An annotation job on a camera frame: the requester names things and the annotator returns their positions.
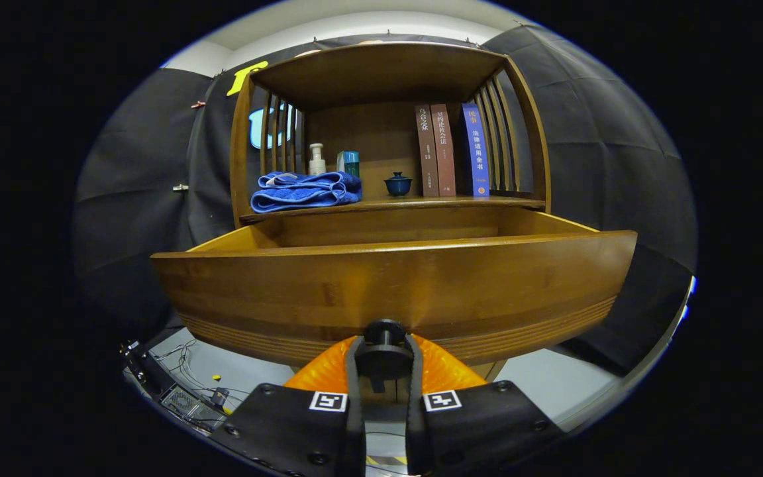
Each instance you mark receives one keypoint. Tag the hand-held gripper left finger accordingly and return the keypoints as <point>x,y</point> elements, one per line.
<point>353,430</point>

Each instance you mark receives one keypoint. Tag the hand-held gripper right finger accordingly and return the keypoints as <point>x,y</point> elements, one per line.
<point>416,430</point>

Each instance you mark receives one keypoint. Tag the wooden drawer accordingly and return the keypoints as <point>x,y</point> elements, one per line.
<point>421,285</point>

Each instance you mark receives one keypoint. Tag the wooden countertop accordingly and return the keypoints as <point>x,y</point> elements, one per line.
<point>395,203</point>

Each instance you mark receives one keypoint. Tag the wooden cabinet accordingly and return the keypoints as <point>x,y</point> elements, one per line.
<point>381,73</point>

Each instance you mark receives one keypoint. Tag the grey mesh electronic box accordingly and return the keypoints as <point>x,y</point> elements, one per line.
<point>186,401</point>

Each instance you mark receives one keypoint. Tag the blue folded towel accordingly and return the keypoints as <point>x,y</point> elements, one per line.
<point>302,195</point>

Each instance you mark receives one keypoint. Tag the blue lidded teacup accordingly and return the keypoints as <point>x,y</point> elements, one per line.
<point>398,185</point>

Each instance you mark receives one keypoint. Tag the blue capped clear bottle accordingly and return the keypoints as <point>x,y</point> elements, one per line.
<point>351,162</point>

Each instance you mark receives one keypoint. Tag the white pump bottle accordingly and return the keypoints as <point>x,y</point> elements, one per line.
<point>316,164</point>

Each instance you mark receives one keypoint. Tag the dark brown book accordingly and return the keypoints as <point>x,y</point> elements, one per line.
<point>426,152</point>

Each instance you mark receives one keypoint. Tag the reddish brown book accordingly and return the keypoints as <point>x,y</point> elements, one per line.
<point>443,152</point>

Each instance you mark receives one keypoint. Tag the blue book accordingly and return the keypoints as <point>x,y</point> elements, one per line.
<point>476,152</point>

